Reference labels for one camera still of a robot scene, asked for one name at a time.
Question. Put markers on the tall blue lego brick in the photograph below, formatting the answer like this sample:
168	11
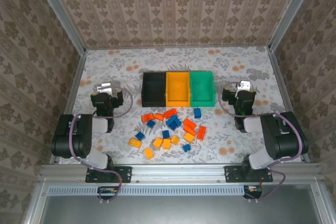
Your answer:
197	113

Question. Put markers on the short orange lego brick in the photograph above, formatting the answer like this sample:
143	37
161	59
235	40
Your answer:
147	118
159	116

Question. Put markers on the long orange lego brick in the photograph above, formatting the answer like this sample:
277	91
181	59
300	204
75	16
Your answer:
189	123
201	133
170	113
189	130

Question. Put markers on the long yellow lego brick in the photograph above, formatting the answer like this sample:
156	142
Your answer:
135	143

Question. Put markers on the small yellow lego brick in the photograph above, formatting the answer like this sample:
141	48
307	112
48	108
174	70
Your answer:
167	144
175	140
158	142
189	137
148	153

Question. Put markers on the long blue lego brick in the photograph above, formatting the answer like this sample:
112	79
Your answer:
172	119

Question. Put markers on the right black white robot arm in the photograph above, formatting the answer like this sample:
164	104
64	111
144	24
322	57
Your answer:
281	140

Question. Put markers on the green plastic bin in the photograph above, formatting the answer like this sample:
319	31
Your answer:
202	90

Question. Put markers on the black plastic bin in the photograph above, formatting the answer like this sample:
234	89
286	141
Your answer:
154	90

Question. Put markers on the orange plastic bin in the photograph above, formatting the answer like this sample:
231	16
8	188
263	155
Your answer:
178	90

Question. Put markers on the grey metal front panel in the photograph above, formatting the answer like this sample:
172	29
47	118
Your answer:
168	211

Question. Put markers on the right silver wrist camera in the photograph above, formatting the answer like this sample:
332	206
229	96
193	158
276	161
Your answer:
243	85

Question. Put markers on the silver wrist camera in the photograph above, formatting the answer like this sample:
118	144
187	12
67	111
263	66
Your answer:
243	85
103	87

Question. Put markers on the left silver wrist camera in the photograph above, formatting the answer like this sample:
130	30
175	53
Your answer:
103	87

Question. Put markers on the aluminium table side rail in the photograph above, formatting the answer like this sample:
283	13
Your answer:
281	87
69	106

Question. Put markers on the aluminium frame post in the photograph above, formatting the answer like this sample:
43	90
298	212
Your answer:
292	11
59	11

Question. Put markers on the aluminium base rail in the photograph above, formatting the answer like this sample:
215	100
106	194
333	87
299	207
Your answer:
178	171

